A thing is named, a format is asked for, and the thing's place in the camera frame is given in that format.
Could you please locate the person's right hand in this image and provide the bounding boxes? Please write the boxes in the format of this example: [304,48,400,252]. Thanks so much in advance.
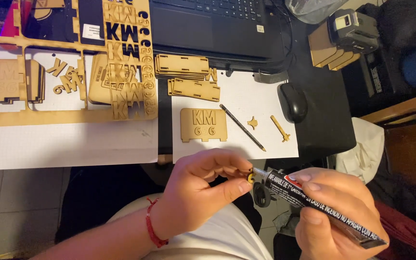
[289,167,390,260]

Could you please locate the person's left hand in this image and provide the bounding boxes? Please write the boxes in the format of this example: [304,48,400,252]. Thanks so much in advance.
[151,148,256,242]

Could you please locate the black glue tube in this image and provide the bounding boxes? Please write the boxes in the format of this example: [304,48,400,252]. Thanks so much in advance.
[253,168,388,250]

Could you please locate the white plastic bag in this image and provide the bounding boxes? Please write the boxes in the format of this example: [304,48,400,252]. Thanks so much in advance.
[335,117,386,185]

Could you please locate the person's white shirt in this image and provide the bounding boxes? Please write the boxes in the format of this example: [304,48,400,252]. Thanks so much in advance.
[106,192,274,260]

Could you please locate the wooden plaque with glued letters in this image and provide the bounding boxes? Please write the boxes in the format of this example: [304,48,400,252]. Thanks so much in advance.
[180,108,228,143]

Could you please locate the dark red cloth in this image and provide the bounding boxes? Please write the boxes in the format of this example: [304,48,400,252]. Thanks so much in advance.
[373,200,416,260]

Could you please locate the dark pencil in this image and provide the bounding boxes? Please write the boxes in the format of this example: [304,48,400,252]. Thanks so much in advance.
[219,104,267,152]

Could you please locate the wooden stick piece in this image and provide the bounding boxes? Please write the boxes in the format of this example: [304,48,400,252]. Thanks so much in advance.
[270,115,291,143]

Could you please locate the black computer mouse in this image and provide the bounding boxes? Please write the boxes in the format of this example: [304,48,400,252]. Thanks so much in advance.
[277,82,308,124]

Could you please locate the stack of slotted wooden panels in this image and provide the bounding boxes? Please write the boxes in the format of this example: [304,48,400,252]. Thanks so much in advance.
[167,77,221,103]
[155,54,211,81]

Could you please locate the small white paper sheet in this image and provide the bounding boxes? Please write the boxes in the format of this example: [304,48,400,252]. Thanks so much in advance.
[171,70,300,164]

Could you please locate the black printed box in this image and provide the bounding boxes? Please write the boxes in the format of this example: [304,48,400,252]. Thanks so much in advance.
[359,53,387,99]

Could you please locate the grey metal clip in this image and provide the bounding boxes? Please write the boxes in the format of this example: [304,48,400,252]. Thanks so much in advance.
[253,70,289,85]

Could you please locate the large white paper sheet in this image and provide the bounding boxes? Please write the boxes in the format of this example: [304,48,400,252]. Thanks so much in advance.
[0,43,159,171]

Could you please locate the stack of engraved wooden plaques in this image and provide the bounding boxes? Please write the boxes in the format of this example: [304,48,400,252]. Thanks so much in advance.
[88,53,144,106]

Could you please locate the grey handheld device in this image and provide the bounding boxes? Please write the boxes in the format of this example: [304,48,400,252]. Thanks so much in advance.
[327,9,380,55]

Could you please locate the large laser-cut wooden sheet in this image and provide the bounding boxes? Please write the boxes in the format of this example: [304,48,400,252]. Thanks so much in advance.
[0,0,158,128]

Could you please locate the black laptop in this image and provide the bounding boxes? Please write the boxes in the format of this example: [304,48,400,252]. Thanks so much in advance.
[77,0,289,70]

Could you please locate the heap of cut wooden letters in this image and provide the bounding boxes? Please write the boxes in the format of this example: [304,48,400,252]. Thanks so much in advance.
[45,57,86,95]

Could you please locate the clear plastic bag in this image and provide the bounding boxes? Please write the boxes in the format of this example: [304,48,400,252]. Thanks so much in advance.
[285,0,350,25]

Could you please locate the red string bracelet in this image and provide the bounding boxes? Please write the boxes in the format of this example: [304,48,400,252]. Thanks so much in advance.
[145,197,169,248]

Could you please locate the black ring-shaped object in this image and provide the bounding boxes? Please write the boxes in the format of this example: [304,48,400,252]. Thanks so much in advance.
[253,182,273,208]

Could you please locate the wooden furniture frame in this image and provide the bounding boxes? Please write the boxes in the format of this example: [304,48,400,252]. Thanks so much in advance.
[359,89,416,203]

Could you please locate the black cable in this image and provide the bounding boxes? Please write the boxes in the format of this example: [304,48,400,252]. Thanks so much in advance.
[266,0,296,73]

